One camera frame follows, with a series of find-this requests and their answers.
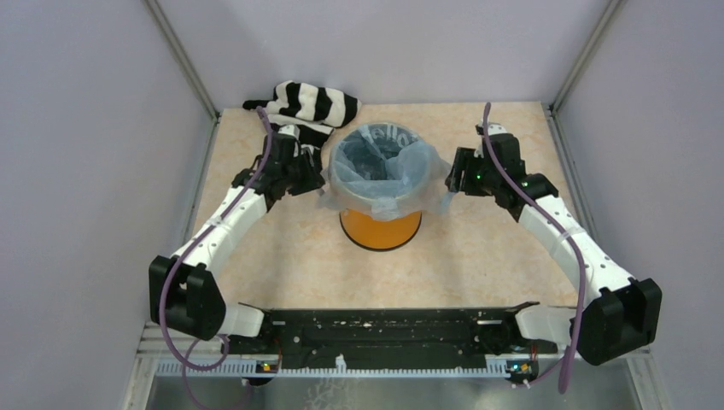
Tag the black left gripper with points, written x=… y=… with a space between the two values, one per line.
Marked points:
x=312 y=178

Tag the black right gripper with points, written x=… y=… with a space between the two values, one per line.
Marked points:
x=466 y=159

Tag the translucent blue plastic bag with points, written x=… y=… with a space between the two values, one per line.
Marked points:
x=386 y=171

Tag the orange trash bin gold rim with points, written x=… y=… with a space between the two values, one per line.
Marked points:
x=380 y=236

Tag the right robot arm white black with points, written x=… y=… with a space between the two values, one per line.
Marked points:
x=615 y=313

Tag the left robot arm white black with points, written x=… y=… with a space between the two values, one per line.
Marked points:
x=183 y=292

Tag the black white striped cloth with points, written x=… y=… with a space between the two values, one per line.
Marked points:
x=316 y=111

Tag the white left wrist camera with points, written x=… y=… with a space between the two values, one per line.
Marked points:
x=289 y=131

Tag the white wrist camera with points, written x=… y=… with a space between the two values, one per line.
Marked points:
x=493 y=129
x=289 y=131

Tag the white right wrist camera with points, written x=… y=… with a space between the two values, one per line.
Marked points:
x=493 y=129

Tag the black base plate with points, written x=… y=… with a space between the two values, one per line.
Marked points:
x=389 y=339

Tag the aluminium corner post left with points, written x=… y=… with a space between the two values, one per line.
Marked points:
x=181 y=57

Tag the aluminium corner post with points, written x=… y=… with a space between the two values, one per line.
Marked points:
x=594 y=39
x=181 y=57

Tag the aluminium corner post right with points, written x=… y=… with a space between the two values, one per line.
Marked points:
x=594 y=39

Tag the aluminium frame rail front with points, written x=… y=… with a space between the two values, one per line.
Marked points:
x=159 y=381

